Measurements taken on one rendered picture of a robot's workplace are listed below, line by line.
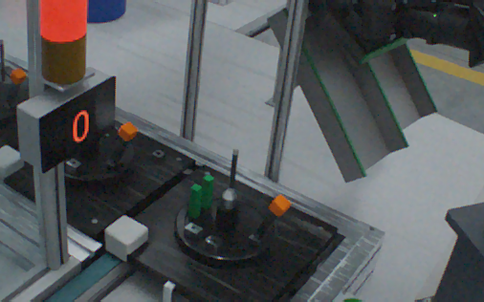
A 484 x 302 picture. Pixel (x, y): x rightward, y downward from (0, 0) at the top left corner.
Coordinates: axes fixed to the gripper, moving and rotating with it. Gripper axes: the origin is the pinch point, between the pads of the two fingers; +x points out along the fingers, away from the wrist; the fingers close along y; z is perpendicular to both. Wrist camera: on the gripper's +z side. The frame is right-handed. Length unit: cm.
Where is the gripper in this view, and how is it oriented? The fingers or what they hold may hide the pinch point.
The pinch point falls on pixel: (382, 9)
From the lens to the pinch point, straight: 108.1
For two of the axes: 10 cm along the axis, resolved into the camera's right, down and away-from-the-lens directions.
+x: -6.3, -2.8, 7.3
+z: 0.1, -9.3, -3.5
